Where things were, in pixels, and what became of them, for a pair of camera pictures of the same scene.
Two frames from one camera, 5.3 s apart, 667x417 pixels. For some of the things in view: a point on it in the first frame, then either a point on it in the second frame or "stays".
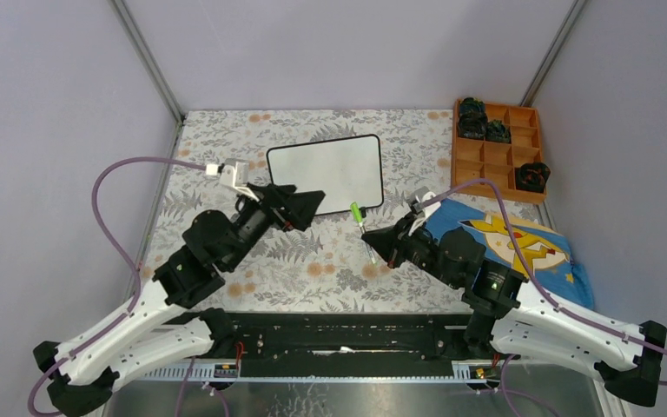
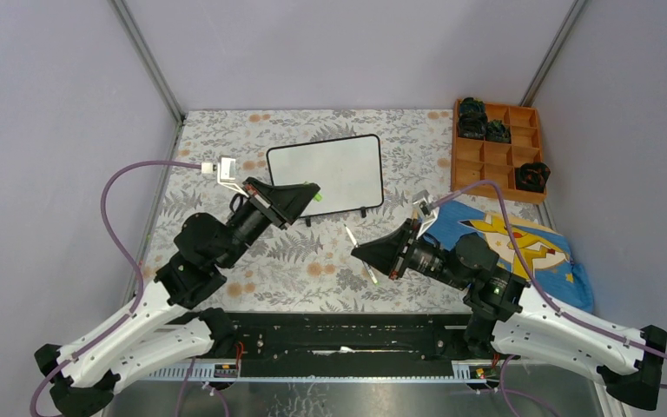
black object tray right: (531, 177) stays
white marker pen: (362, 230) → (355, 243)
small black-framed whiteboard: (346, 169) stays
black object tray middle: (497, 131) stays
